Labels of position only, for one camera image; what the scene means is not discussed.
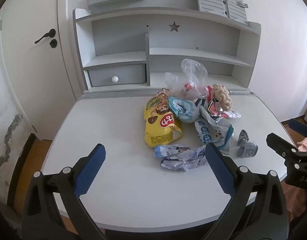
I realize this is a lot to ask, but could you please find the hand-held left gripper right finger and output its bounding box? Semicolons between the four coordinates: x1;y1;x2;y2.
205;143;289;240

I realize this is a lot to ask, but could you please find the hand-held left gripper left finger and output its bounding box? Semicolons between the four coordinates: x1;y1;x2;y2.
21;143;106;240

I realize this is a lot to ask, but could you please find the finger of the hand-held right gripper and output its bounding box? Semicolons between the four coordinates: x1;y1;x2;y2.
266;132;300;161
290;119;307;133

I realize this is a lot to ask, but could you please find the blue white wrapper ball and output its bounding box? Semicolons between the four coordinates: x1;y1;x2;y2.
168;96;200;123

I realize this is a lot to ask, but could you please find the pink blanket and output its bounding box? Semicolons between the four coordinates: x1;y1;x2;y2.
297;137;307;152

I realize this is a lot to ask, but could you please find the grey crumpled scrap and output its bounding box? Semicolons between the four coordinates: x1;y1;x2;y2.
237;129;259;158

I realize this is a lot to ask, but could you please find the crumpled pale blue wrapper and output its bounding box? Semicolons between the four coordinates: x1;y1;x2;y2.
154;144;209;172

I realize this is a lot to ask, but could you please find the white blue packet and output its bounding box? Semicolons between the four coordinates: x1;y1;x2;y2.
195;116;234;154

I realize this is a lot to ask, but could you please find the red white wrapper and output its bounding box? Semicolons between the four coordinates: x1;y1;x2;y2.
206;97;241;119

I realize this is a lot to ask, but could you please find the yellow snack bag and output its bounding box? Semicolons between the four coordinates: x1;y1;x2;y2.
143;89;184;147

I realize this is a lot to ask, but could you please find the clear plastic bag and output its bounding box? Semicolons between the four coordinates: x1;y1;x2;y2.
165;59;209;99

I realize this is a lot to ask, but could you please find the grey drawer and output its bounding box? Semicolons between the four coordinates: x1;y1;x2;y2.
88;64;147;87

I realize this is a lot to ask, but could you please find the white door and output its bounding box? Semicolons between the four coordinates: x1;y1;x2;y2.
0;0;77;140

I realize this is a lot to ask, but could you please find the grey desk hutch shelf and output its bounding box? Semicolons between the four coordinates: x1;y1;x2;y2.
73;7;262;95

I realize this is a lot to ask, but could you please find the grey slatted book stand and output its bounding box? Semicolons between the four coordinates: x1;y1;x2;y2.
194;0;249;27

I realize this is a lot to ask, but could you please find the beige knitted rope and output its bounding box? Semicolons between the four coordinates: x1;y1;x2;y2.
212;83;233;112

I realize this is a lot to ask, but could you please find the black door handle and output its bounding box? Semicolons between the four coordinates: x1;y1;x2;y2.
35;29;56;45

